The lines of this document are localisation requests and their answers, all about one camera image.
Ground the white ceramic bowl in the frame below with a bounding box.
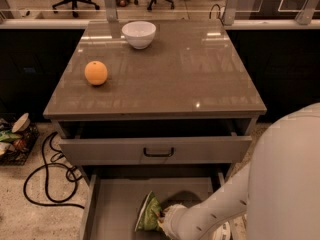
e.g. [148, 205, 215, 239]
[122, 21, 156, 49]

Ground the grey drawer cabinet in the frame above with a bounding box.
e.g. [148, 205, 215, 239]
[42, 19, 268, 240]

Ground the orange fruit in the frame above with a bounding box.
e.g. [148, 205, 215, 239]
[84, 61, 108, 86]

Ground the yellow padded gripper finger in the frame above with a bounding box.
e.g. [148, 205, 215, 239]
[157, 206, 179, 240]

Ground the green jalapeno chip bag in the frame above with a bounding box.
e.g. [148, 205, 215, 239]
[135, 191, 162, 231]

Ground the green bag in basket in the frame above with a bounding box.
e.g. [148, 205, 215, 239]
[0, 130, 22, 143]

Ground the black cable on floor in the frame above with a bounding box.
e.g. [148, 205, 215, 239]
[22, 131, 86, 210]

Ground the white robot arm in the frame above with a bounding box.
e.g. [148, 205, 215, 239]
[162, 103, 320, 240]

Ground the grey metal post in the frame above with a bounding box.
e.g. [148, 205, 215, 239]
[222, 0, 239, 26]
[295, 0, 320, 25]
[104, 0, 118, 22]

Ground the white bowl in basket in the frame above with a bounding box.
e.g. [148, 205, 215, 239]
[12, 113, 30, 133]

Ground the grey metal post far right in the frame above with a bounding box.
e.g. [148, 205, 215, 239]
[295, 0, 320, 25]

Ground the grey metal post left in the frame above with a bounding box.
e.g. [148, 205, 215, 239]
[104, 0, 118, 22]

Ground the open middle drawer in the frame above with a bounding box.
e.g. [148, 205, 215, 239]
[80, 167, 225, 240]

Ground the top drawer with handle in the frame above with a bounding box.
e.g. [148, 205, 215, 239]
[60, 135, 252, 165]

